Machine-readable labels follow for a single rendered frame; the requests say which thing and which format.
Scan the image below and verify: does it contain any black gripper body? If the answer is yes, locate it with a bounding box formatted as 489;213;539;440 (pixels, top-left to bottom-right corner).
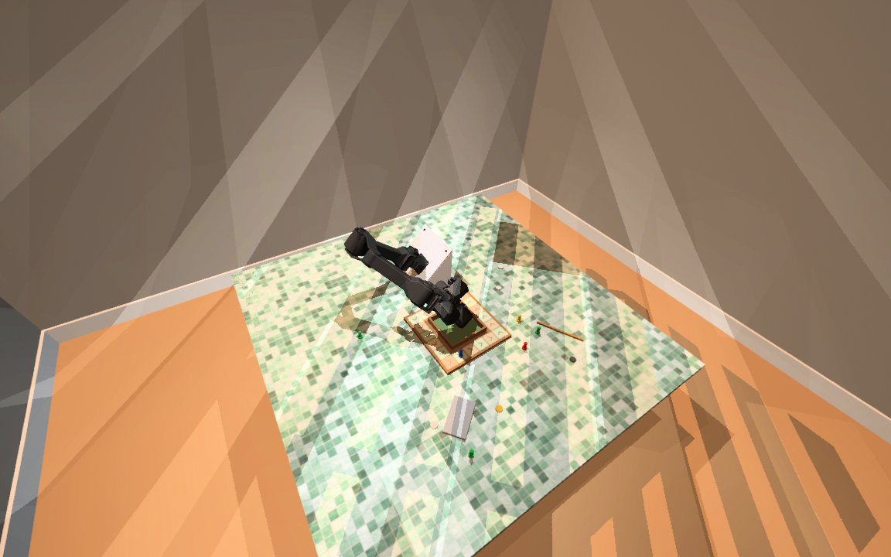
435;280;473;328

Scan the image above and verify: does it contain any orange square board track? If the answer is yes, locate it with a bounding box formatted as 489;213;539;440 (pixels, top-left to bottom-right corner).
404;292;512;375

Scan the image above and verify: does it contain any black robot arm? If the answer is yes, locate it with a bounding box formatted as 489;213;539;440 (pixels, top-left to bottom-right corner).
344;227;469;326

